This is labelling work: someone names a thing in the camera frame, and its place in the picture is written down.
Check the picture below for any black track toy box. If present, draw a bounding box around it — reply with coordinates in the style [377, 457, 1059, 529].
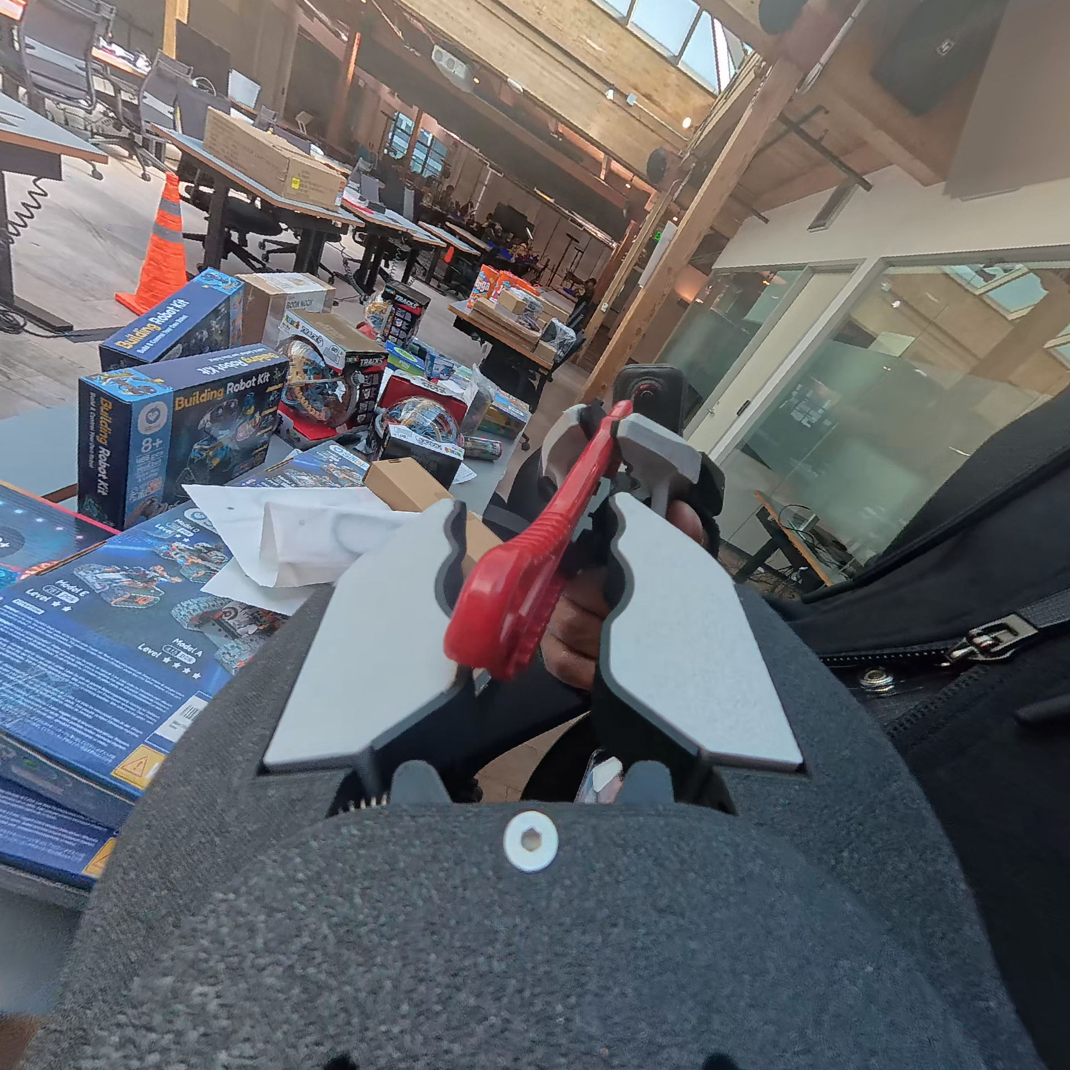
[380, 281, 432, 349]

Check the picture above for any red toy box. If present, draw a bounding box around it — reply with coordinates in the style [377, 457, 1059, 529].
[380, 371, 470, 429]

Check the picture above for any marble track toy box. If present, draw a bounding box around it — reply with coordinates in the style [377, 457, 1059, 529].
[276, 309, 389, 446]

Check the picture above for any black backpack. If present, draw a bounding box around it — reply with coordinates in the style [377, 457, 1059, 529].
[752, 410, 1070, 1070]

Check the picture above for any white paper bag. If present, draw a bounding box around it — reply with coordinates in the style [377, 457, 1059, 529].
[182, 483, 421, 617]

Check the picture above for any green blue toy box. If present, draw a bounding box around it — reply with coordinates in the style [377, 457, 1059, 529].
[480, 392, 533, 441]

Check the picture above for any black wall speaker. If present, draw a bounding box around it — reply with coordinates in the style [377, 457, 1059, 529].
[873, 0, 1009, 117]

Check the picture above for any flat blue toy box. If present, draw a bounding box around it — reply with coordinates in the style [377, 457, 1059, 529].
[226, 440, 374, 491]

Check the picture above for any red plastic wrench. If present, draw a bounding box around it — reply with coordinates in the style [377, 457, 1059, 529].
[443, 400, 634, 682]

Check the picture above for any thin blue box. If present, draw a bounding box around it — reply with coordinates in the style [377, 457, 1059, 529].
[0, 776, 119, 892]

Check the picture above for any grey desk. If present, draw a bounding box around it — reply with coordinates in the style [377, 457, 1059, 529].
[0, 400, 536, 929]

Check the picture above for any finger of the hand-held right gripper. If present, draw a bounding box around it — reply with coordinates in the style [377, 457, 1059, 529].
[542, 405, 607, 488]
[614, 412, 705, 518]

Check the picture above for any background desk with black legs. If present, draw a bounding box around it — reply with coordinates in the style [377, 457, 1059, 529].
[153, 124, 366, 279]

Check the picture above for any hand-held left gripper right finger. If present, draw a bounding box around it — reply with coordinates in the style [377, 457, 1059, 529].
[589, 493, 805, 772]

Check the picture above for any small brown cardboard box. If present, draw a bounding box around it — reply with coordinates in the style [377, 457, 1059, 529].
[364, 457, 504, 580]

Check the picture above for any long cardboard box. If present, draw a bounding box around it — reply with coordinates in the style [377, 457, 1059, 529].
[202, 106, 349, 211]

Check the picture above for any cardboard box with white label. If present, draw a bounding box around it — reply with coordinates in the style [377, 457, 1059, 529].
[236, 273, 337, 349]

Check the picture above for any person's right hand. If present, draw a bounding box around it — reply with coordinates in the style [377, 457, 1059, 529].
[542, 568, 624, 692]

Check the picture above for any dark box with red edge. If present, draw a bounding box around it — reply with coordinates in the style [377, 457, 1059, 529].
[0, 480, 119, 591]

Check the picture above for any wooden table with cartons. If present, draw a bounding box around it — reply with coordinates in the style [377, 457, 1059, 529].
[448, 299, 558, 396]

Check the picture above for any large flat blue kit box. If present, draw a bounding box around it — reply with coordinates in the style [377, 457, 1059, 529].
[0, 500, 295, 824]

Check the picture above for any orange traffic cone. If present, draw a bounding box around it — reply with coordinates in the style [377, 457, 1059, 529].
[114, 172, 190, 318]

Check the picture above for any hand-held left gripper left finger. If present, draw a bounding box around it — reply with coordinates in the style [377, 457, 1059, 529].
[263, 499, 476, 774]

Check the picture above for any upright blue robot kit box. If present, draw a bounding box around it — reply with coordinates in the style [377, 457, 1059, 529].
[77, 343, 291, 533]

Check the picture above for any globe toy box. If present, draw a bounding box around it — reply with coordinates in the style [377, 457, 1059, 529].
[368, 396, 466, 488]

